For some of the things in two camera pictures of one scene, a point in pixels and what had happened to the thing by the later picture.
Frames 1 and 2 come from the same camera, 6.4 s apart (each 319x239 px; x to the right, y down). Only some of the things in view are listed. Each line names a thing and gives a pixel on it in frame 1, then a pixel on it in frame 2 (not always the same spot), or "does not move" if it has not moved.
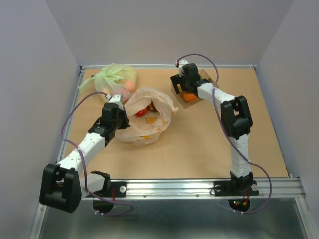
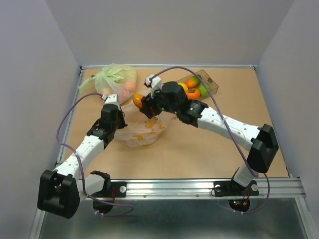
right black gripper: [176, 79] → [147, 102]
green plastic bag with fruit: [113, 78] does not move
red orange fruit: [141, 112] → [136, 98]
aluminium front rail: [283, 188] does not move
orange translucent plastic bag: [144, 130] does not move
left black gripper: [125, 124] does not move
